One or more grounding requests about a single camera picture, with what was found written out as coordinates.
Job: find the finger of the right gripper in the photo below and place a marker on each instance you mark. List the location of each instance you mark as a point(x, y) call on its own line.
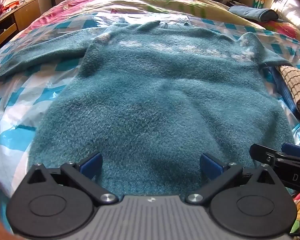
point(263, 154)
point(290, 149)

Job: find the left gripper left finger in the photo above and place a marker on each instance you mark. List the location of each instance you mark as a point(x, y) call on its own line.
point(80, 176)

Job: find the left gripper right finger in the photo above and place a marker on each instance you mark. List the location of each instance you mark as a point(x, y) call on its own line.
point(221, 176)

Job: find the teal fuzzy sweater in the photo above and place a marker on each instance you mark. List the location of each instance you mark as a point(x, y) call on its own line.
point(152, 98)

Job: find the blue folded garment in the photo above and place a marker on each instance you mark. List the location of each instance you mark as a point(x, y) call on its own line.
point(282, 88)

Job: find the beige brown striped garment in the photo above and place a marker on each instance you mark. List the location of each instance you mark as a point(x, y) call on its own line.
point(291, 77)

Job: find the blue checkered plastic sheet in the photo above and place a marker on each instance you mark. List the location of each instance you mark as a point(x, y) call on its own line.
point(25, 97)

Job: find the blue grey pillow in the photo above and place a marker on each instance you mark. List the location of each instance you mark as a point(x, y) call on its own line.
point(254, 14)

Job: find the wooden side cabinet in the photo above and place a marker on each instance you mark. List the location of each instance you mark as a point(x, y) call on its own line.
point(17, 20)

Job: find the floral colourful quilt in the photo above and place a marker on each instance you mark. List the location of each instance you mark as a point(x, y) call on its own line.
point(206, 9)

